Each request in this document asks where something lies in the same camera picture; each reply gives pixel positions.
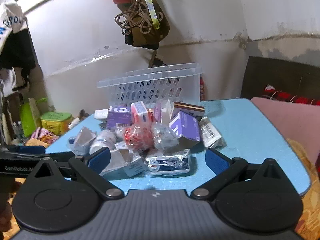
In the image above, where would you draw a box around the red floral dark blanket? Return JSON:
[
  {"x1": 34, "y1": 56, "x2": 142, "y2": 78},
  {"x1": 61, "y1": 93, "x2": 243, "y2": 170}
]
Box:
[{"x1": 259, "y1": 85, "x2": 320, "y2": 106}]

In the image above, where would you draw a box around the red printed carton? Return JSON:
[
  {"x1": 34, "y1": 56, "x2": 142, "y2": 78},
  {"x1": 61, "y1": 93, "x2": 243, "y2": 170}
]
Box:
[{"x1": 200, "y1": 77, "x2": 207, "y2": 101}]

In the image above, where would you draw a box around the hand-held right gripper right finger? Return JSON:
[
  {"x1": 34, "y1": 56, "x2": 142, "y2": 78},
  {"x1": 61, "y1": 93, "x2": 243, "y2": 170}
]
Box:
[{"x1": 191, "y1": 148, "x2": 286, "y2": 201}]

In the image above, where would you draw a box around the large purple box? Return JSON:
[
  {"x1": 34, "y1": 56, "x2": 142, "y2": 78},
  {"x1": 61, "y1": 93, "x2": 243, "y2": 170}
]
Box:
[{"x1": 169, "y1": 111, "x2": 201, "y2": 142}]

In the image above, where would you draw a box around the clear plastic basket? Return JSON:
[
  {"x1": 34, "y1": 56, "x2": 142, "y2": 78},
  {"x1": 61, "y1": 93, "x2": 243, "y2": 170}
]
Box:
[{"x1": 96, "y1": 62, "x2": 203, "y2": 107}]

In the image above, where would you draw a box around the green lidded container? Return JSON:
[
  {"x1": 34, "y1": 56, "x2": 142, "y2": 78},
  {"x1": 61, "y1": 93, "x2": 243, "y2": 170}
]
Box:
[{"x1": 40, "y1": 112, "x2": 73, "y2": 135}]

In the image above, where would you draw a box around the silver foil packet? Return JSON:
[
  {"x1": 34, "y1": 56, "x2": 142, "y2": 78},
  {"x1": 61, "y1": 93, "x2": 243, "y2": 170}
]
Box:
[{"x1": 68, "y1": 126, "x2": 97, "y2": 156}]

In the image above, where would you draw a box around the white label plastic packet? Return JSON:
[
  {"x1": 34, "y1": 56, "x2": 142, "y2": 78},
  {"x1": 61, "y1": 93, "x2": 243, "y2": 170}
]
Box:
[{"x1": 199, "y1": 117, "x2": 226, "y2": 148}]

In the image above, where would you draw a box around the dark wooden headboard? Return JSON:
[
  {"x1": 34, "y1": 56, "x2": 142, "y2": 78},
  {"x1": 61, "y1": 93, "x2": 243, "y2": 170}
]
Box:
[{"x1": 241, "y1": 56, "x2": 320, "y2": 103}]

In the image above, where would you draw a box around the grey item in clear bag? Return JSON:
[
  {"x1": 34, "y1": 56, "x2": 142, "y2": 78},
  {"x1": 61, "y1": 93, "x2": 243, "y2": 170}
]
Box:
[{"x1": 151, "y1": 121, "x2": 180, "y2": 151}]

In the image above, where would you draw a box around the brown hanging bag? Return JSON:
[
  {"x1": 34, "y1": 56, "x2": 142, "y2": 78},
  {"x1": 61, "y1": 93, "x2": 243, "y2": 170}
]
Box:
[{"x1": 123, "y1": 0, "x2": 171, "y2": 48}]

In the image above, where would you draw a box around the red ball in plastic bag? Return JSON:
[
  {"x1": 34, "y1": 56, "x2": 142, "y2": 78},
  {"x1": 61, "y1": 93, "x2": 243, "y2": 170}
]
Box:
[{"x1": 123, "y1": 123, "x2": 154, "y2": 151}]

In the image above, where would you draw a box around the black hanging garment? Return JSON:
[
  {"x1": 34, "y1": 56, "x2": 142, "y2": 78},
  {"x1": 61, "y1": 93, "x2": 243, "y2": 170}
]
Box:
[{"x1": 0, "y1": 28, "x2": 37, "y2": 81}]

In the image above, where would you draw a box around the white cloth with blue letters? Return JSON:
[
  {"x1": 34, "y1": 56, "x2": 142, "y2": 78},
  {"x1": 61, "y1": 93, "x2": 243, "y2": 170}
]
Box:
[{"x1": 0, "y1": 1, "x2": 27, "y2": 44}]

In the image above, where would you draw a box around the pink and white box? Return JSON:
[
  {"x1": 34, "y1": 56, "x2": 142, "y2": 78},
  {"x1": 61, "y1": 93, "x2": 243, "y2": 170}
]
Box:
[{"x1": 130, "y1": 101, "x2": 149, "y2": 123}]

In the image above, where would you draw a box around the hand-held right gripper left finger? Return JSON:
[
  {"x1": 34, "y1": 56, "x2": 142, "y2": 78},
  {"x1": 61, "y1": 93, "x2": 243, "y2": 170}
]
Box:
[{"x1": 32, "y1": 147, "x2": 125, "y2": 201}]

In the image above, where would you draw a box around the green bag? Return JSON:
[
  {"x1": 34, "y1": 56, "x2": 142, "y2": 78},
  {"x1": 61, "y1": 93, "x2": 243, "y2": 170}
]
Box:
[{"x1": 20, "y1": 97, "x2": 48, "y2": 137}]

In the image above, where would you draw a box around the white roll in plastic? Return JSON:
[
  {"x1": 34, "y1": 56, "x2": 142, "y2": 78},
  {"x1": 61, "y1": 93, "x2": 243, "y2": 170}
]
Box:
[{"x1": 89, "y1": 129, "x2": 117, "y2": 156}]

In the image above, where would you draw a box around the colourful snack packet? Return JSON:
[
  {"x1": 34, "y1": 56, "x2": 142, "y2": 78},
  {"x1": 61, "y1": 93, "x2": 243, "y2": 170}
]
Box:
[{"x1": 29, "y1": 127, "x2": 60, "y2": 146}]

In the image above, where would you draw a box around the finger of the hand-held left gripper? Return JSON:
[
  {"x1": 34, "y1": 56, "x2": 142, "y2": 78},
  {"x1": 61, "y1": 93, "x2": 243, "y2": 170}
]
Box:
[
  {"x1": 40, "y1": 151, "x2": 75, "y2": 161},
  {"x1": 8, "y1": 145, "x2": 46, "y2": 155}
]

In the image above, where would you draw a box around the white box with brown side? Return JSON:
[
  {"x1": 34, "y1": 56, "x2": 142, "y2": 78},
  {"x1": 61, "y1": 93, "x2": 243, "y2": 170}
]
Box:
[{"x1": 173, "y1": 102, "x2": 206, "y2": 121}]

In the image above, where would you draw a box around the yellow-green patterned strap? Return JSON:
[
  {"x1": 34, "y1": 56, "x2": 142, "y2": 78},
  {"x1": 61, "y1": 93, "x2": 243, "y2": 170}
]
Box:
[{"x1": 138, "y1": 0, "x2": 161, "y2": 30}]

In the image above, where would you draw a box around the coiled tan rope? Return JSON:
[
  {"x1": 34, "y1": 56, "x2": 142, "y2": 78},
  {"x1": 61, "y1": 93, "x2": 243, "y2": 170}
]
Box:
[{"x1": 114, "y1": 2, "x2": 163, "y2": 35}]

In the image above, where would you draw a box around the pink pillow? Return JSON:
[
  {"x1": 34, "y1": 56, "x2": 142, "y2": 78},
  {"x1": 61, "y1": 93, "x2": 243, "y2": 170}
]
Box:
[{"x1": 250, "y1": 97, "x2": 320, "y2": 166}]

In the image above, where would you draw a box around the yellow patterned blanket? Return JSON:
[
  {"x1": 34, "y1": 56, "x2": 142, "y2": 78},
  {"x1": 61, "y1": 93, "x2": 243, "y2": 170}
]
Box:
[{"x1": 286, "y1": 137, "x2": 320, "y2": 240}]

